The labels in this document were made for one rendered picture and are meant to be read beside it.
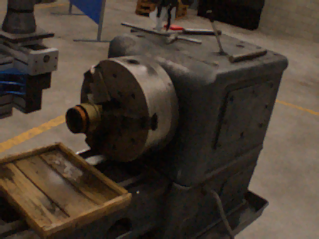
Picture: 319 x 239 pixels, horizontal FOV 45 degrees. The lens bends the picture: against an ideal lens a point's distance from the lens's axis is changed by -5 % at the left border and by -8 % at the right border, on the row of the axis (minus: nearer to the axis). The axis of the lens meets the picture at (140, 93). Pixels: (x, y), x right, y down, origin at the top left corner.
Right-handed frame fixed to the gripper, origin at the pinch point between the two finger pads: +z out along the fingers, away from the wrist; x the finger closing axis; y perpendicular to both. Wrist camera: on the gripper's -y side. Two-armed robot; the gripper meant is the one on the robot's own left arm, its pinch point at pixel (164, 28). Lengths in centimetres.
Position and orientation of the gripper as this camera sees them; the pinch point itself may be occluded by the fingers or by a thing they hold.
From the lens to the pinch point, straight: 145.7
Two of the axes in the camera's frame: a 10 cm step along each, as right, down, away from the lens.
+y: -7.0, -3.5, 6.2
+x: -7.0, 1.5, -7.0
